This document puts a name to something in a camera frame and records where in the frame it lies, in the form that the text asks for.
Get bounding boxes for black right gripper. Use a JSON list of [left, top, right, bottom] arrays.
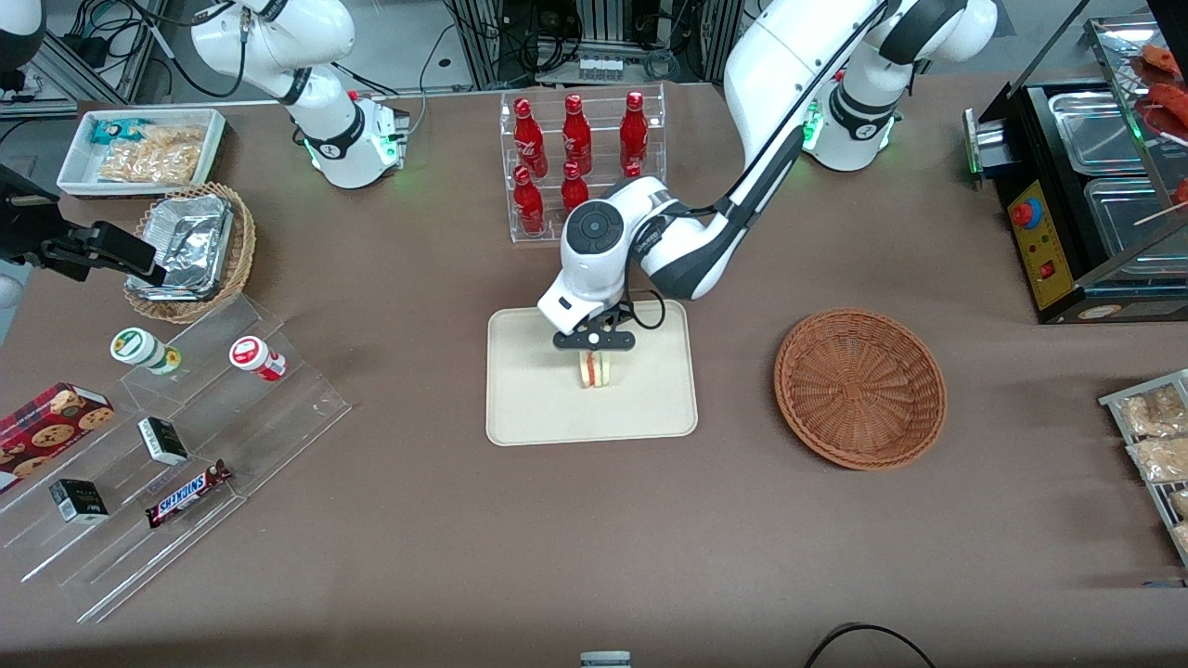
[[0, 167, 168, 287]]

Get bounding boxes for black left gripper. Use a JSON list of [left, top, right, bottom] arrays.
[[554, 311, 638, 379]]

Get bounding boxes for triangular sandwich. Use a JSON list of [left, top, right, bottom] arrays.
[[578, 351, 618, 391]]

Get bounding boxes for cream plastic serving tray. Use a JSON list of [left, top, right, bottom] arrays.
[[485, 299, 699, 447]]

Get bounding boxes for tan oval wicker basket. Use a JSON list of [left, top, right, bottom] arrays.
[[123, 182, 257, 324]]

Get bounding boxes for brown round wicker basket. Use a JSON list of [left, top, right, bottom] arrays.
[[773, 308, 948, 471]]

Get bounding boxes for white rectangular snack bin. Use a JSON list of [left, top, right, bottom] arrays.
[[58, 109, 228, 200]]

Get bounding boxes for aluminium foil container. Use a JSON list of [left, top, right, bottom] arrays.
[[127, 193, 235, 302]]

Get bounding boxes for white cup with green lid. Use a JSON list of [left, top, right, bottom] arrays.
[[110, 328, 182, 376]]

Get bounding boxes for clear bag of chips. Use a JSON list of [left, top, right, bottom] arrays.
[[97, 125, 207, 185]]

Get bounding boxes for teal snack packet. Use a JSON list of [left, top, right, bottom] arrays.
[[90, 116, 149, 146]]

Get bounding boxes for clear acrylic bottle rack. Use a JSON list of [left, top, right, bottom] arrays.
[[499, 83, 667, 244]]

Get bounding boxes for red cookie box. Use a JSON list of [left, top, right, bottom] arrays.
[[0, 382, 116, 495]]

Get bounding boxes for white jar with red lid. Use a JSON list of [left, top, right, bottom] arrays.
[[229, 336, 287, 383]]

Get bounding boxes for small black carton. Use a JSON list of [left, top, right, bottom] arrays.
[[137, 417, 189, 467], [49, 479, 110, 525]]

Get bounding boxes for clear acrylic stepped shelf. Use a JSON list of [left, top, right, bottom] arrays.
[[0, 295, 352, 624]]

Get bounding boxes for snickers chocolate bar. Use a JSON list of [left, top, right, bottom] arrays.
[[146, 459, 233, 530]]

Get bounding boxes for black food warmer appliance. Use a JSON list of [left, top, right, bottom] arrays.
[[963, 14, 1188, 326]]

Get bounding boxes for stainless steel pan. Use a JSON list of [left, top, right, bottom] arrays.
[[1047, 90, 1154, 177], [1083, 176, 1188, 281]]

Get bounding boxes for packaged bread slices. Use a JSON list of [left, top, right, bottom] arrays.
[[1128, 436, 1188, 483]]

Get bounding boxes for sausage on wooden skewer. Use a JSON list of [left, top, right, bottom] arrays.
[[1134, 181, 1188, 227]]

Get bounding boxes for red grilled sausage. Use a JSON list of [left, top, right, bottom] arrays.
[[1140, 44, 1187, 80], [1147, 82, 1188, 140]]

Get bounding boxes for aluminium profile frame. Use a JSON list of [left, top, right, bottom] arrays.
[[19, 0, 173, 105], [445, 0, 743, 89]]

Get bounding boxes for black table cable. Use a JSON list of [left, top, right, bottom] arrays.
[[804, 623, 938, 668]]

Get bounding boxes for grey wire display rack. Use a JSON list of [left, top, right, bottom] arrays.
[[1098, 368, 1188, 569]]

